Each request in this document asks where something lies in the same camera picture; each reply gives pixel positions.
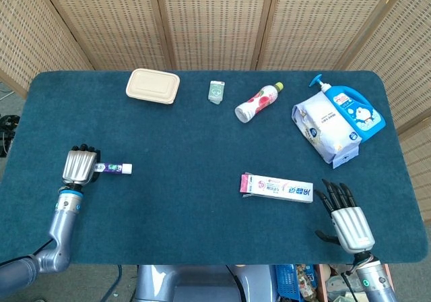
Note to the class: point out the plastic bottle with peach label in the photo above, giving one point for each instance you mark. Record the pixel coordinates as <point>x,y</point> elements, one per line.
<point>257,103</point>

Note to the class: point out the white paper towel pack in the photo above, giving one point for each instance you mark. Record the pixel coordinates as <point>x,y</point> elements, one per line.
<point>323,126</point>

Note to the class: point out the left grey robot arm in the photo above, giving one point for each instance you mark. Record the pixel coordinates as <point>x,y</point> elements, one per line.
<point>62,228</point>

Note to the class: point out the beige lidded food container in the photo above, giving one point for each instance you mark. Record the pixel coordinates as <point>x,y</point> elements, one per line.
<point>153,86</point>

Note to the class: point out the teal table cloth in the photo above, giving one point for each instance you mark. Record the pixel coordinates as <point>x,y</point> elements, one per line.
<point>188,167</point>

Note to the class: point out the small green tissue packet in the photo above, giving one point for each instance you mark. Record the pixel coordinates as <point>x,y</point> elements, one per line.
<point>215,91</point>

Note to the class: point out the purple white toothpaste tube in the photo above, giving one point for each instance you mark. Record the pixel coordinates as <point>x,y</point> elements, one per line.
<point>112,168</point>

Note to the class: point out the blue plastic basket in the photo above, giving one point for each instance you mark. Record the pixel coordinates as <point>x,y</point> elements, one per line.
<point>288,280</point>

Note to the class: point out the woven bamboo folding screen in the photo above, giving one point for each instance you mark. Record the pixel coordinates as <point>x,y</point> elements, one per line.
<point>215,22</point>

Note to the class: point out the grey robot torso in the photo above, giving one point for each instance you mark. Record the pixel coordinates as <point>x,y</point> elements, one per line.
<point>202,283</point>

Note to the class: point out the white pink toothpaste box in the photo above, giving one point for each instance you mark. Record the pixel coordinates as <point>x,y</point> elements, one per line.
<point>279,189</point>

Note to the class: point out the blue pump detergent bottle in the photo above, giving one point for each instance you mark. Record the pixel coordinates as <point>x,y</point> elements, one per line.
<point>357,113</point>

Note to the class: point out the wooden crate with clutter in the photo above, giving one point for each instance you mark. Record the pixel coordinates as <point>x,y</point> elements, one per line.
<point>323,280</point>

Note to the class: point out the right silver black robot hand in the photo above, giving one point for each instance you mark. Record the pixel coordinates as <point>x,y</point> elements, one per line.
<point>352,226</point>

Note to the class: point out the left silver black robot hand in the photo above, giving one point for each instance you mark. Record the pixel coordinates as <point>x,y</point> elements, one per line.
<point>78,165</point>

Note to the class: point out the black floor equipment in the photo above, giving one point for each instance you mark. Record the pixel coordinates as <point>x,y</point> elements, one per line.
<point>8,130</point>

